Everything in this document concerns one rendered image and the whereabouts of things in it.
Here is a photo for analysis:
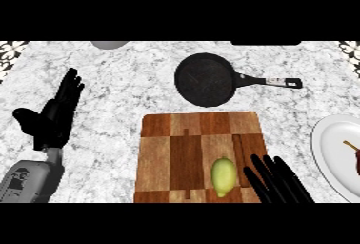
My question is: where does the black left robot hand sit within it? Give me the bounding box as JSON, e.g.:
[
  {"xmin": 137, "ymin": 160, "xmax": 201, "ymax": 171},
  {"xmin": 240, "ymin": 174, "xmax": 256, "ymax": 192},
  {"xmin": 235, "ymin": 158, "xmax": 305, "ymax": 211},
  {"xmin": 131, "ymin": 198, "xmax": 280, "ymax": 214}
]
[{"xmin": 11, "ymin": 67, "xmax": 85, "ymax": 152}]

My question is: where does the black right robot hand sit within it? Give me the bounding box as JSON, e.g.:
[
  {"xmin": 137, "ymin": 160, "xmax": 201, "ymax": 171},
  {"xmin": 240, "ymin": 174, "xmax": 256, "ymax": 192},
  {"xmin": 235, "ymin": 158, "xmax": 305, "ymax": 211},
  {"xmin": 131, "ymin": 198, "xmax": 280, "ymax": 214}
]
[{"xmin": 241, "ymin": 153, "xmax": 315, "ymax": 204}]

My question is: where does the yellow-green lemon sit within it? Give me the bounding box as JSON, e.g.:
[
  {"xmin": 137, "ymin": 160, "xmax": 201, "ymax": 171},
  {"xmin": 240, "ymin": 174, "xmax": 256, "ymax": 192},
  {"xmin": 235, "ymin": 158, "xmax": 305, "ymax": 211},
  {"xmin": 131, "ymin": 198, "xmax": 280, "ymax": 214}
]
[{"xmin": 209, "ymin": 156, "xmax": 238, "ymax": 198}]

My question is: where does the wooden checkered cutting board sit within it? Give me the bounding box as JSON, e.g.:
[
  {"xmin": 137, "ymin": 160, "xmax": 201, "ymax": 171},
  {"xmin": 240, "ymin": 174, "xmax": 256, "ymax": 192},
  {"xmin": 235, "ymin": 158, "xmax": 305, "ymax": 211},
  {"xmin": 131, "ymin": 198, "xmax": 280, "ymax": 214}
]
[{"xmin": 134, "ymin": 111, "xmax": 269, "ymax": 204}]

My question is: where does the black frying pan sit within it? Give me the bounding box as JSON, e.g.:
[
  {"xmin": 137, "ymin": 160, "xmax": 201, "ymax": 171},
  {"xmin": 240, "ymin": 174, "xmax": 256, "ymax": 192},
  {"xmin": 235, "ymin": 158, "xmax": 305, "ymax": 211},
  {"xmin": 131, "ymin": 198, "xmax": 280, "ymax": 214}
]
[{"xmin": 172, "ymin": 52, "xmax": 303, "ymax": 108}]

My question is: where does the white plate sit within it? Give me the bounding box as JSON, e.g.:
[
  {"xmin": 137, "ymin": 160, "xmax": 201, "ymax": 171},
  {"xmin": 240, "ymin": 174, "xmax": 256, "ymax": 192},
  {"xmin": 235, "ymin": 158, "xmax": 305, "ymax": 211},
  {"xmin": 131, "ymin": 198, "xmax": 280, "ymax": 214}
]
[{"xmin": 311, "ymin": 114, "xmax": 360, "ymax": 203}]

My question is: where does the dark red chili pepper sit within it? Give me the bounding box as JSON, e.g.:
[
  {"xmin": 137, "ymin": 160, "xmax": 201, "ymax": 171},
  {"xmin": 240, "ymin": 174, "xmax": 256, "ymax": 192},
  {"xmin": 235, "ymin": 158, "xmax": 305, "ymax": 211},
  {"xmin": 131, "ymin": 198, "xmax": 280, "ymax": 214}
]
[{"xmin": 342, "ymin": 140, "xmax": 360, "ymax": 176}]

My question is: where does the grey round object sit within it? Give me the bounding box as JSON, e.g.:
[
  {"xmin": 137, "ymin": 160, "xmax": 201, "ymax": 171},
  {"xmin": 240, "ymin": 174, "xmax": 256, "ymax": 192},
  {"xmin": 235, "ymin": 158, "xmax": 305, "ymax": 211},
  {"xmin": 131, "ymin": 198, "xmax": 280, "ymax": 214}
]
[{"xmin": 89, "ymin": 40, "xmax": 131, "ymax": 51}]

